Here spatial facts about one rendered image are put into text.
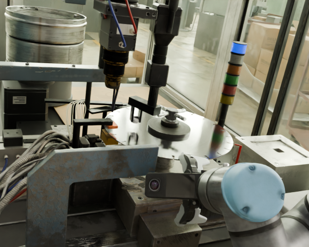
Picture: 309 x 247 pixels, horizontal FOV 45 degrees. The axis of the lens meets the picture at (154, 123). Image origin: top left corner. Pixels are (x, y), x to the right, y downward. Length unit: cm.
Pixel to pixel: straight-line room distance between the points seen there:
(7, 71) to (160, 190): 52
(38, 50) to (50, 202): 82
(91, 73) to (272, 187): 67
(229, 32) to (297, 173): 65
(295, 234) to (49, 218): 43
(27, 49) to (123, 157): 84
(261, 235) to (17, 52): 117
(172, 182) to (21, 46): 95
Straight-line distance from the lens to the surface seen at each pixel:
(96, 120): 86
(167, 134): 90
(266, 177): 50
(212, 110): 156
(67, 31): 145
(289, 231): 58
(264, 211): 50
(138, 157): 73
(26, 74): 101
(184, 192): 67
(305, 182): 113
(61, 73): 103
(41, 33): 143
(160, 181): 68
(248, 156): 109
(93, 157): 69
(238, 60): 115
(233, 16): 149
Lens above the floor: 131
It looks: 22 degrees down
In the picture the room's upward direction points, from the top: 9 degrees clockwise
